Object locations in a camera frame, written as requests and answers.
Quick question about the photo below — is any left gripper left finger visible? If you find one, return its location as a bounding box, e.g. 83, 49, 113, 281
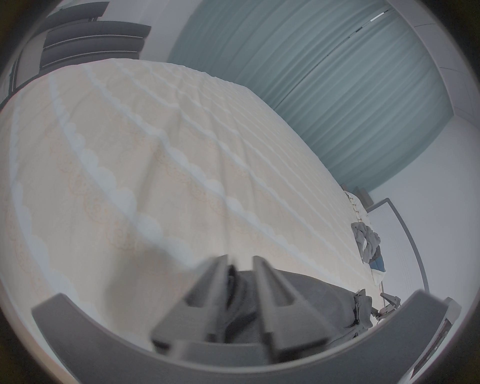
150, 254, 229, 356

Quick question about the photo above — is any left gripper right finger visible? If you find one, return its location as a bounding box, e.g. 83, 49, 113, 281
252, 255, 331, 364

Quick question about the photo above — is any black T-shirt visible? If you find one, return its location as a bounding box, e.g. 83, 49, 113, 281
208, 263, 374, 344

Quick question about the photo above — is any grey garment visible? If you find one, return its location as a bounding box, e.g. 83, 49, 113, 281
350, 221, 382, 263

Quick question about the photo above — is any white printed pillow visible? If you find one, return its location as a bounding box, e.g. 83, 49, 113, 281
344, 190, 370, 222

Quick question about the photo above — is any grey bedside table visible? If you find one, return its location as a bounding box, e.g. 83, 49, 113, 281
341, 184, 372, 203

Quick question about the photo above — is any bed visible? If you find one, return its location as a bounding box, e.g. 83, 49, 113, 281
0, 58, 429, 361

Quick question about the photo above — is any blue-green curtain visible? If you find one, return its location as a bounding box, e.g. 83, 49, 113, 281
167, 0, 392, 111
274, 7, 454, 192

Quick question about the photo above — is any black chest of drawers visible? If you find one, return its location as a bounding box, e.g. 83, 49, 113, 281
7, 0, 151, 91

